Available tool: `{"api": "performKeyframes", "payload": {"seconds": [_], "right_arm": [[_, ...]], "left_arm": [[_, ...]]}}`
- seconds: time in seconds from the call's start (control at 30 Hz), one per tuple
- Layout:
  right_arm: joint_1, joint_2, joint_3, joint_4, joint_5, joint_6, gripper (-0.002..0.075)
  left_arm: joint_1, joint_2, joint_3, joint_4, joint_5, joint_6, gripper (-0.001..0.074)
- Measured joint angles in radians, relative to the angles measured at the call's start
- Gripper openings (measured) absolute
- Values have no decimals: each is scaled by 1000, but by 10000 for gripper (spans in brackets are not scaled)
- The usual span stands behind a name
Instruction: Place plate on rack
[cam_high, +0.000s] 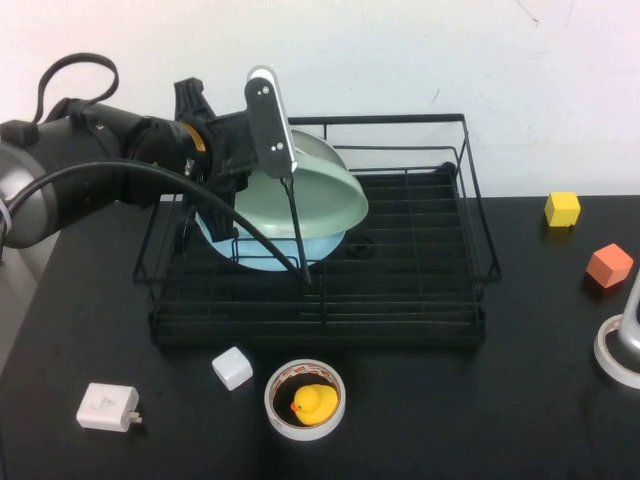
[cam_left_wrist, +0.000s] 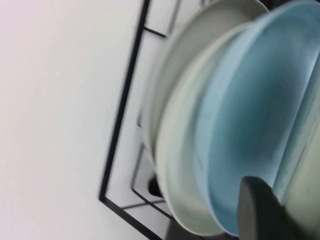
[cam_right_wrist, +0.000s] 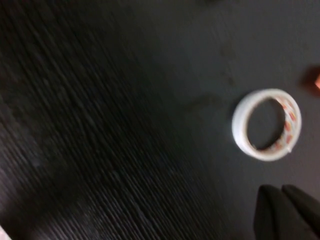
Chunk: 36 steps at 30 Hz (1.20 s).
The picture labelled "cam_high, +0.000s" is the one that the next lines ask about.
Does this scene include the mint green plate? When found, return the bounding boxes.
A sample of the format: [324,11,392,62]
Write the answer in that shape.
[233,163,370,242]

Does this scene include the white power adapter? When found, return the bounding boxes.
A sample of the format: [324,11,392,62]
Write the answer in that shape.
[75,382,145,432]

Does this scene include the light blue plate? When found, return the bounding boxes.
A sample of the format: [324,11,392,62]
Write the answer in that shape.
[193,208,347,274]

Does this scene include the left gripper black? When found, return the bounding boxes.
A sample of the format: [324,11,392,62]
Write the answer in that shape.
[189,119,257,242]

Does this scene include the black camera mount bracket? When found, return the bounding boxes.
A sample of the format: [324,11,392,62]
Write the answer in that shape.
[172,76,250,137]

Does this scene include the white foam cube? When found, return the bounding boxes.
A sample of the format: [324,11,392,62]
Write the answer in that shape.
[210,345,255,393]

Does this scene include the black wire dish rack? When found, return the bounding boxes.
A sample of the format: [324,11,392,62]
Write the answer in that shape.
[132,113,503,351]

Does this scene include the white plate behind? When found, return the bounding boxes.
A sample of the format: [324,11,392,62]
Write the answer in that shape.
[288,128,350,175]

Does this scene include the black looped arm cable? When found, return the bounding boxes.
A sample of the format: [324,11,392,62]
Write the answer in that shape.
[31,52,120,127]

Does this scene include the white tape roll red print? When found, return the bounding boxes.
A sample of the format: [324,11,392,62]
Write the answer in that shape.
[263,357,347,443]

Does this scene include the plain white tape roll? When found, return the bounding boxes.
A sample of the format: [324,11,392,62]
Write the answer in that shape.
[593,314,640,391]

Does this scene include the orange cube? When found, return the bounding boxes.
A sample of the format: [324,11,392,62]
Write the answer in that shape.
[585,242,636,291]

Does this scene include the yellow cube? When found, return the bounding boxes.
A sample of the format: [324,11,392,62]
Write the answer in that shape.
[543,191,583,230]

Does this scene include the black braided camera cable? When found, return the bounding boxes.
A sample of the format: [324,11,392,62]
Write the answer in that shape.
[0,157,314,287]

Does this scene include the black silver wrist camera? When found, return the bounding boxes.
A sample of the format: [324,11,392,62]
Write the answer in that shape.
[243,64,300,180]

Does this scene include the yellow rubber duck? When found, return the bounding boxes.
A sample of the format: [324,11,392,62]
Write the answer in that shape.
[289,383,338,428]

